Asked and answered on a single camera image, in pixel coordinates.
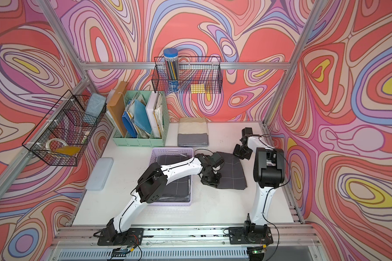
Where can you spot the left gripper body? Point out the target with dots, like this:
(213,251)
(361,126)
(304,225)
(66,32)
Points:
(212,178)

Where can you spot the blue pencil tube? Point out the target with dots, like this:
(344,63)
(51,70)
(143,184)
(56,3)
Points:
(172,68)

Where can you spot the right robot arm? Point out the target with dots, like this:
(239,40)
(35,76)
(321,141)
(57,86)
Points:
(268,174)

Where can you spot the dark grid pillowcase back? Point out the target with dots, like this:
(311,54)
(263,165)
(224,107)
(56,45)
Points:
(232,174)

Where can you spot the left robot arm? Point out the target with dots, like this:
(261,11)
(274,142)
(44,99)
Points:
(152,183)

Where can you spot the blue folder in organizer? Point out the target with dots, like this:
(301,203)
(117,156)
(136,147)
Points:
(129,125)

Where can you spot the grey blue sponge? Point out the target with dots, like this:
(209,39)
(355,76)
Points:
(95,105)

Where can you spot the purple plastic basket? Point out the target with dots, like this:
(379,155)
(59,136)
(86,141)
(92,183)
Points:
(170,151)

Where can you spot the green file organizer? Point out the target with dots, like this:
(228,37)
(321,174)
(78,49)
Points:
(135,104)

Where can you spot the white tape roll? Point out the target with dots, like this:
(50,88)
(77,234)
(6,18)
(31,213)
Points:
(55,143)

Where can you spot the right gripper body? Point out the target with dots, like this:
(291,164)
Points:
(242,151)

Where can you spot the yellow sticky notes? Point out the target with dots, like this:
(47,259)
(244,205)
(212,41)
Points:
(198,89)

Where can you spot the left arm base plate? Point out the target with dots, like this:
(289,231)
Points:
(108,237)

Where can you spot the light blue pencil case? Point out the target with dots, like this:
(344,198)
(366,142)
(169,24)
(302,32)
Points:
(99,174)

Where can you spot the black wire basket left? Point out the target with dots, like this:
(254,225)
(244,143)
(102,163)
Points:
(65,121)

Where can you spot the beige grey pillowcase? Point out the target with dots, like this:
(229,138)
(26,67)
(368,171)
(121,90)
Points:
(193,132)

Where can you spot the yellow pad in basket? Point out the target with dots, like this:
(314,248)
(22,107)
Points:
(68,150)

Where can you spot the black wire basket back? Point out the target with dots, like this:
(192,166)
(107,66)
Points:
(193,70)

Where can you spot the white binder in organizer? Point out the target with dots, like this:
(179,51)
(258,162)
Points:
(150,109)

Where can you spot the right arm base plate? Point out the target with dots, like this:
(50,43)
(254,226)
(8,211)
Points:
(257,235)

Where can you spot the dark grid pillowcase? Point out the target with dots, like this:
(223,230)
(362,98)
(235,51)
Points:
(232,174)
(179,191)

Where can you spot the brown envelope folder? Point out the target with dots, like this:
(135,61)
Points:
(116,107)

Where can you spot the black wire basket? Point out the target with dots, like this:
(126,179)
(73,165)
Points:
(193,70)
(65,121)

